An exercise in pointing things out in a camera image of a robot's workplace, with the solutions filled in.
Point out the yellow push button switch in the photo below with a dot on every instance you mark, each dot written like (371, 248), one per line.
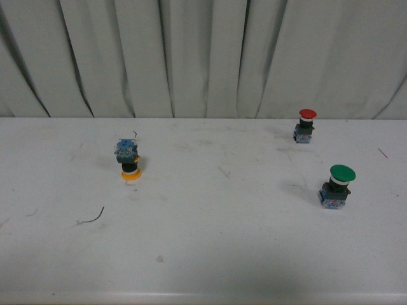
(126, 153)

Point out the white pleated curtain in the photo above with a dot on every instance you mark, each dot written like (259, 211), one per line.
(203, 59)

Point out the red push button switch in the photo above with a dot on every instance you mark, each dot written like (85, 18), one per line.
(303, 130)

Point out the green push button switch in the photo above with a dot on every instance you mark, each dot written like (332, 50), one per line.
(333, 194)

